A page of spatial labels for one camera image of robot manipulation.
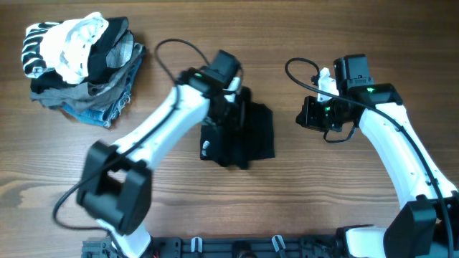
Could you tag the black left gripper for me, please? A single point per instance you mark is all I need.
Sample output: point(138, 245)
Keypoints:
point(235, 119)

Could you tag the black white striped garment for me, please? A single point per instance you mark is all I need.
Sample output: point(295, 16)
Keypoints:
point(33, 63)

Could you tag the white lace garment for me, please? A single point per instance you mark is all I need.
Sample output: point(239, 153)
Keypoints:
point(65, 48)

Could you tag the black t-shirt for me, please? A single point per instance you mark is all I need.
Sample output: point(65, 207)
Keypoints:
point(246, 135)

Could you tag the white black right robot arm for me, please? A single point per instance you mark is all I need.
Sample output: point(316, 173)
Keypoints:
point(427, 222)

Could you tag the black folded garment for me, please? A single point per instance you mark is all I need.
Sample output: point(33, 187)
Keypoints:
point(104, 50)

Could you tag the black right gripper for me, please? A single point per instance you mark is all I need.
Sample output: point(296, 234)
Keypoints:
point(308, 118)

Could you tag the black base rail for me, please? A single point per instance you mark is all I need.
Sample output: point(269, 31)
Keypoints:
point(309, 246)

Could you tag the grey folded garment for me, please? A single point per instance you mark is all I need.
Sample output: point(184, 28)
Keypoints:
point(54, 99)

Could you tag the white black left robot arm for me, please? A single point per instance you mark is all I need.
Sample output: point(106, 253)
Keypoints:
point(117, 179)

